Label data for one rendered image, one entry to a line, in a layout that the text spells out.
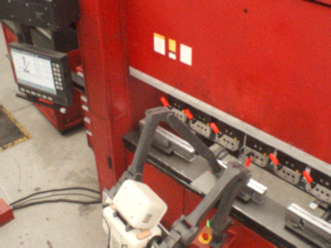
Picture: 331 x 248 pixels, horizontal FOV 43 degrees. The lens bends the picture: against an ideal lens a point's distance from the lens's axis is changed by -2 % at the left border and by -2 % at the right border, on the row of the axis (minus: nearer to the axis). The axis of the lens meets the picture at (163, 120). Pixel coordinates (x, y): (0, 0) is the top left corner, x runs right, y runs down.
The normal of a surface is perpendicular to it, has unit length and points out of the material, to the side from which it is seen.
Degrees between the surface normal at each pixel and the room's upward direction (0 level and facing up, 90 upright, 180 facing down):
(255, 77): 90
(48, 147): 0
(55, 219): 0
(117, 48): 90
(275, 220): 0
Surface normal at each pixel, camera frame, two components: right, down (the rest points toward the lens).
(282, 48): -0.70, 0.43
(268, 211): -0.02, -0.81
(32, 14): -0.48, 0.52
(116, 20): 0.71, 0.40
